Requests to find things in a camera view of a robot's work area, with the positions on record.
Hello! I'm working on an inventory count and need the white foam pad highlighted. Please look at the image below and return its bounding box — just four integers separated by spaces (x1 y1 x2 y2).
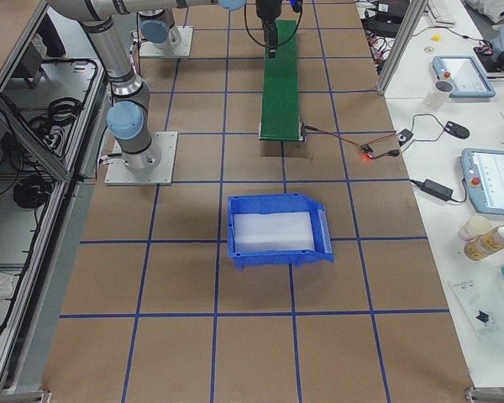
233 212 315 253

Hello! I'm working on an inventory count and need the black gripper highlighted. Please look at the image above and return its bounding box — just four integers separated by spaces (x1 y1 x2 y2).
255 0 282 58

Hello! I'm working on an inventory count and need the teach pendant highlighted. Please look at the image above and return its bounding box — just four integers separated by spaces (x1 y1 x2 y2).
460 148 504 215
432 55 496 98

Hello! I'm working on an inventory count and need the aluminium frame post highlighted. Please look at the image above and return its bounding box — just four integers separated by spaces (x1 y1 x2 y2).
376 0 428 96

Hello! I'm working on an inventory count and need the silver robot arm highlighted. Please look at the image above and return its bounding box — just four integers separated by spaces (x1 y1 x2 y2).
137 8 181 50
49 1 209 172

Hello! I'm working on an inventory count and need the red black power cable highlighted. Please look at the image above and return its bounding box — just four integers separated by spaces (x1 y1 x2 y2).
303 123 401 160

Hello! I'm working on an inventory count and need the small controller board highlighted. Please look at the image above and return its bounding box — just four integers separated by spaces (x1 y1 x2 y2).
360 144 374 158

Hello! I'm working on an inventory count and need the blue plastic bin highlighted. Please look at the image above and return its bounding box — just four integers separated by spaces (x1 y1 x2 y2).
228 193 334 270

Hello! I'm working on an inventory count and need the plastic lidded cup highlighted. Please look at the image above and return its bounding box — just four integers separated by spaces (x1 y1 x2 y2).
457 215 492 241

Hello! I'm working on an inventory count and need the beverage can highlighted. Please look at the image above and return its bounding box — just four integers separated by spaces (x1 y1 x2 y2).
464 225 504 261

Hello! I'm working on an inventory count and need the black computer mouse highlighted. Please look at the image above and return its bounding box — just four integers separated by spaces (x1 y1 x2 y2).
444 121 470 139

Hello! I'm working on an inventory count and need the lower teach pendant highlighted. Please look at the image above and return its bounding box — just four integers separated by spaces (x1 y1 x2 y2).
460 148 504 215

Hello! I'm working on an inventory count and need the green conveyor belt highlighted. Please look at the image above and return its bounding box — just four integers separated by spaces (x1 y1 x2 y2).
259 35 303 142

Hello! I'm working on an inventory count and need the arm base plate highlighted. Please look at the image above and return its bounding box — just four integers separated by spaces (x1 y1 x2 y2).
105 132 178 186
139 24 194 59

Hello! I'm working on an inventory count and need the white cup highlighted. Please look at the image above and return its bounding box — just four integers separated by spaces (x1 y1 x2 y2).
423 80 454 110

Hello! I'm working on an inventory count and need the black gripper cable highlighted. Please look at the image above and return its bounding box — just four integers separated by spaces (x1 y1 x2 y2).
243 0 270 48

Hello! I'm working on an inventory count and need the clear plastic bag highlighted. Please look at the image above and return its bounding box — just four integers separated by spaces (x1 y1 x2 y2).
448 272 504 338

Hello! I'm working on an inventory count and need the upper teach pendant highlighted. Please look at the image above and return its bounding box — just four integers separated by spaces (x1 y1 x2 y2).
432 55 496 98

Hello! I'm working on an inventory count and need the black power adapter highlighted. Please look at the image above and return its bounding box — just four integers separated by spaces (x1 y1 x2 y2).
421 179 453 202

